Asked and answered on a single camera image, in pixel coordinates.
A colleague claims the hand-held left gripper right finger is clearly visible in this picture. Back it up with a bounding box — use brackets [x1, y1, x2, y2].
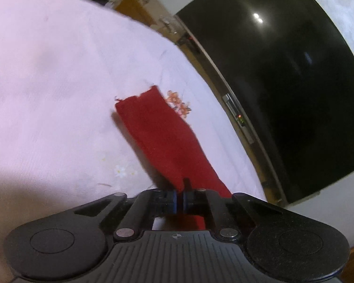
[181, 189, 284, 240]

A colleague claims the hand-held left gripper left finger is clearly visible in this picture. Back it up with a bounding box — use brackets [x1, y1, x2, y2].
[74, 189, 179, 241]

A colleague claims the red knit garment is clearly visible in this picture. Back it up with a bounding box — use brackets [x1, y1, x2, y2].
[114, 85, 233, 230]

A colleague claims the black television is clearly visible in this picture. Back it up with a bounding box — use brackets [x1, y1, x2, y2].
[175, 0, 354, 204]

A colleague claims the white floral bed sheet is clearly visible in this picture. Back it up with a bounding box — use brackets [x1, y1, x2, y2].
[0, 0, 272, 242]

